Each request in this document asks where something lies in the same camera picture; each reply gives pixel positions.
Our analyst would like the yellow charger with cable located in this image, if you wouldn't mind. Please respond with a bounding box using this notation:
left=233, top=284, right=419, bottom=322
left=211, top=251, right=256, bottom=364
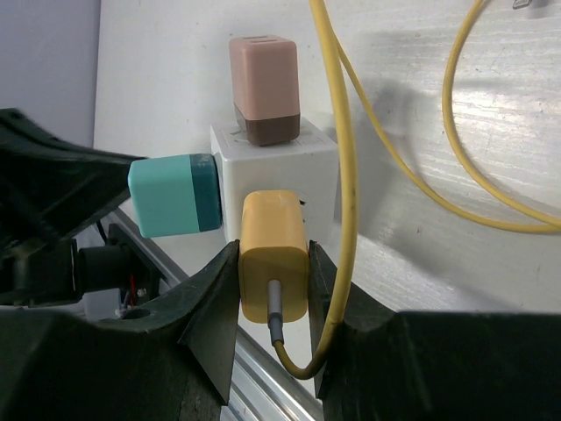
left=238, top=190, right=309, bottom=324

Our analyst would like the brown cube charger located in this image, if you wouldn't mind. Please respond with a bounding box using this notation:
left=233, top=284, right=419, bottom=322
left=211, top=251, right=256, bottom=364
left=229, top=35, right=301, bottom=146

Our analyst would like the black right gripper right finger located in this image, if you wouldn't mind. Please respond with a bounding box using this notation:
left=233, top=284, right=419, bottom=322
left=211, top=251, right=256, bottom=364
left=314, top=244, right=560, bottom=420

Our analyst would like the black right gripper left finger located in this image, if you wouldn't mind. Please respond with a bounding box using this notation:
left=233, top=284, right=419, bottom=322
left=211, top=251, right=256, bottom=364
left=1, top=241, right=239, bottom=420

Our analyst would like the teal USB charger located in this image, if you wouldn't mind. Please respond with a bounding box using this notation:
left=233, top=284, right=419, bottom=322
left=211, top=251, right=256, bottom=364
left=128, top=153, right=222, bottom=239

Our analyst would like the white cube socket adapter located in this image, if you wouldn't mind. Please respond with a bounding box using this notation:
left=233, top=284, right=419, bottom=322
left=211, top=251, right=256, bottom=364
left=210, top=118, right=339, bottom=244

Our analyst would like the aluminium table frame rail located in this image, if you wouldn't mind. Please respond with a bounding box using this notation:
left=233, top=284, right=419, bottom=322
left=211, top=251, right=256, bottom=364
left=98, top=210, right=323, bottom=420

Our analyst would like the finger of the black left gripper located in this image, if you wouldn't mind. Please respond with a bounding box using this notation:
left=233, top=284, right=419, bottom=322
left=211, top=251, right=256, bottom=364
left=1, top=108, right=136, bottom=241

